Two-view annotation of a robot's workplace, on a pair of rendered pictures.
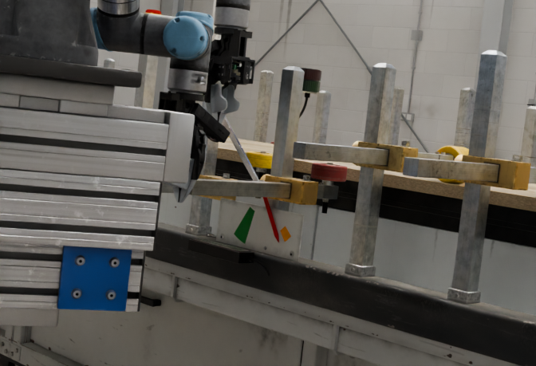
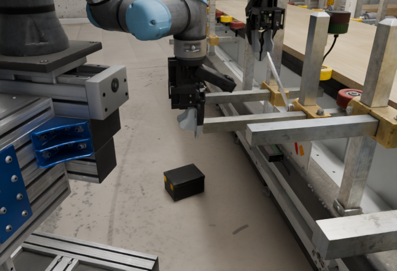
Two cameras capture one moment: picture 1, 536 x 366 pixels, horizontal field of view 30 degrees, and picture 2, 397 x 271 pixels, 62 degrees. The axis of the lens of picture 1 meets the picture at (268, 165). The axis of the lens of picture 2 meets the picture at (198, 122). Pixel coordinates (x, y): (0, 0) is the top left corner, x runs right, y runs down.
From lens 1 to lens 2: 1.38 m
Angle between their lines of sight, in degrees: 41
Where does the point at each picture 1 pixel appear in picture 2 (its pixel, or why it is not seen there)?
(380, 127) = (377, 91)
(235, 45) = not seen: outside the picture
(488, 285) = not seen: outside the picture
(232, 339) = not seen: hidden behind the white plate
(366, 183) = (357, 141)
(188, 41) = (142, 26)
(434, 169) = (365, 245)
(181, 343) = not seen: hidden behind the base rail
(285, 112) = (309, 53)
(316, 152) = (267, 137)
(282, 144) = (306, 80)
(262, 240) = (290, 146)
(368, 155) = (346, 129)
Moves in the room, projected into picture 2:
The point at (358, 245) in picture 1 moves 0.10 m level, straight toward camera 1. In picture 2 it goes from (345, 190) to (327, 213)
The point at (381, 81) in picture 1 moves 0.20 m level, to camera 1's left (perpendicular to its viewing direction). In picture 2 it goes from (384, 42) to (277, 30)
